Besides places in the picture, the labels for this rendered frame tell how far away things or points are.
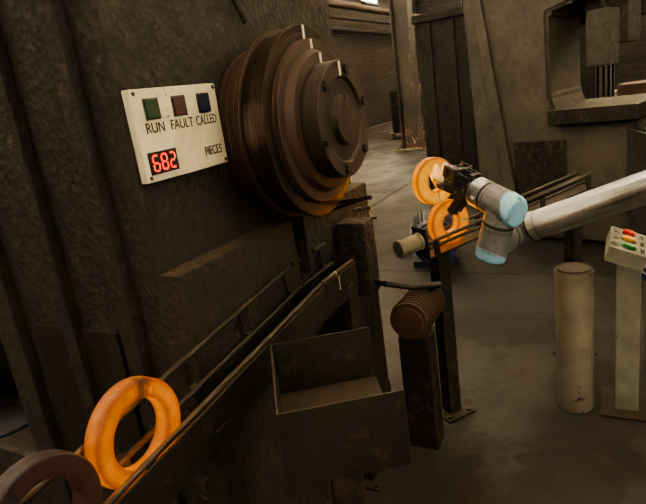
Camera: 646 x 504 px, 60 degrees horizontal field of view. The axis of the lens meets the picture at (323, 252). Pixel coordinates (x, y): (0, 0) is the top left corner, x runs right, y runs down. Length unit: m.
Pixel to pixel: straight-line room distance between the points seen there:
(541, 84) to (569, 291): 2.19
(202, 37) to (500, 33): 2.93
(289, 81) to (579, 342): 1.30
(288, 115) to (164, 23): 0.32
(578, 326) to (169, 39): 1.52
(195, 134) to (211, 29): 0.27
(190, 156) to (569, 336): 1.39
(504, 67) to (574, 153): 0.73
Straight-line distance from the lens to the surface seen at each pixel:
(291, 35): 1.40
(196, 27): 1.36
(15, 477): 0.90
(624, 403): 2.22
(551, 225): 1.72
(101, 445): 0.97
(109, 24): 1.18
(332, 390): 1.16
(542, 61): 3.96
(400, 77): 10.37
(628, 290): 2.03
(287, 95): 1.30
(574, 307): 2.01
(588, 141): 3.90
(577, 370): 2.11
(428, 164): 1.84
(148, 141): 1.16
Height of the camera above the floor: 1.18
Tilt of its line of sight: 16 degrees down
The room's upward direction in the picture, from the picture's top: 8 degrees counter-clockwise
